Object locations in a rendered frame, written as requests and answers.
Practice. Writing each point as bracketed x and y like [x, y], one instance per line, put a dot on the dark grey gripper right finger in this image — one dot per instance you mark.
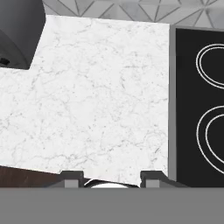
[152, 177]

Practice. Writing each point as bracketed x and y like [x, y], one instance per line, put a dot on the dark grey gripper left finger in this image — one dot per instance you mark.
[71, 177]

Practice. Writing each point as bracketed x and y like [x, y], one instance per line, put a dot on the dark wood drawer front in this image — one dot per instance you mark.
[23, 178]

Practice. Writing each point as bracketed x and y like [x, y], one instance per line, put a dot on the black glass hob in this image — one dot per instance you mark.
[198, 105]

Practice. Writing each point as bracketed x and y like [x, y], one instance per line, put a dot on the dark grey rounded appliance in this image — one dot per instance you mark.
[17, 32]

